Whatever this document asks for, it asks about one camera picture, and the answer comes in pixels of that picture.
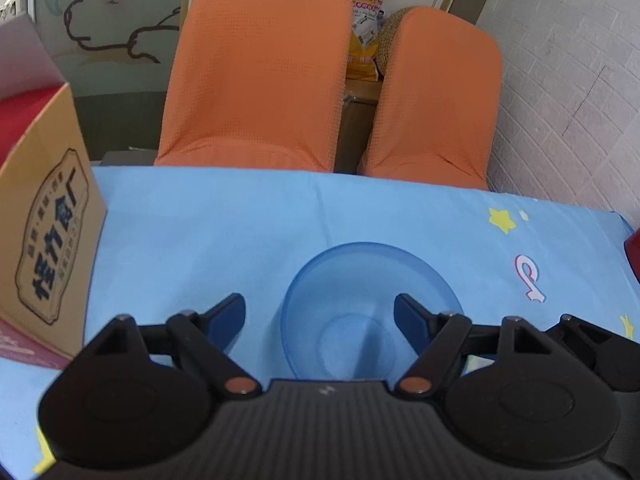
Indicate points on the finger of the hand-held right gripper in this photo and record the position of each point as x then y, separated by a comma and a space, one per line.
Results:
600, 350

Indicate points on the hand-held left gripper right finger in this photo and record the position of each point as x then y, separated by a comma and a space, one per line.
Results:
412, 317

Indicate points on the cardboard box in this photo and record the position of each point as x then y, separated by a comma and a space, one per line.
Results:
355, 125

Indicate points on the blue cartoon tablecloth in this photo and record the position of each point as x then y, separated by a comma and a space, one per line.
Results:
200, 240

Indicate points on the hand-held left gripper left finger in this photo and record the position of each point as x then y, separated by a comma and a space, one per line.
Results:
227, 317

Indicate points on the orange chair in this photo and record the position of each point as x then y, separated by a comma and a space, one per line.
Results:
255, 70
435, 105

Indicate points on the tan woven basket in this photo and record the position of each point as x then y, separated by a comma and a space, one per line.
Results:
386, 42

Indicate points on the glass door with cartoon drawing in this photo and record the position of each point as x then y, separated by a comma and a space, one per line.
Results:
125, 5

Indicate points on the red thermos jug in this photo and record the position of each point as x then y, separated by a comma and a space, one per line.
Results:
633, 255

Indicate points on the yellow snack bag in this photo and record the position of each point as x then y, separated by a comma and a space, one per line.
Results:
367, 30

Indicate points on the blue translucent bowl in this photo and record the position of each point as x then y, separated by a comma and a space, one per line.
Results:
370, 280

